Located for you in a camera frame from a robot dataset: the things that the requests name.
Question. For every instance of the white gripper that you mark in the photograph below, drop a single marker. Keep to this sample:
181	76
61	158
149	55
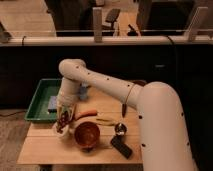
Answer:
68	97

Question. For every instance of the dark purple grape bunch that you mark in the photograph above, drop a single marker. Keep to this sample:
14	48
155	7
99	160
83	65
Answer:
65	117

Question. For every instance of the white paper cup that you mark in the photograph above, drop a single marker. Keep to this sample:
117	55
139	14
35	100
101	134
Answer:
63	134

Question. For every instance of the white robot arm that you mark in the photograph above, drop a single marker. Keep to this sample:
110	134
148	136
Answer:
164	141

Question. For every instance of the blue grey sponge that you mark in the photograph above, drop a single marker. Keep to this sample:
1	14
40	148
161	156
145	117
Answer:
52	104

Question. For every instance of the orange carrot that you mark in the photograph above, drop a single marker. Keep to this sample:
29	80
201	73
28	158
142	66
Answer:
85	114

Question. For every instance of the light blue plastic bottle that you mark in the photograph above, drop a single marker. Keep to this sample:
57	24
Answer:
83	91

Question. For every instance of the green plastic tray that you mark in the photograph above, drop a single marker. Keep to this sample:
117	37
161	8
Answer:
38	108

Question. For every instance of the brown wooden bowl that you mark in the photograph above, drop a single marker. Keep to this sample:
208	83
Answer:
87	135

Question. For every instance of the yellow green banana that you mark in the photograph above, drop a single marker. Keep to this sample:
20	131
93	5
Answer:
105	121

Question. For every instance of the black office chair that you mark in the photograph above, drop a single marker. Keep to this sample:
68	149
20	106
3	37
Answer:
111	18

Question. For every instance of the dark handled knife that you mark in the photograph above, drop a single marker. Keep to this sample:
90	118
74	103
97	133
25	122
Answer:
124	110

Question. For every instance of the white horizontal rail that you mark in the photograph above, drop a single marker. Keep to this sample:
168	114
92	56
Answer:
106	41

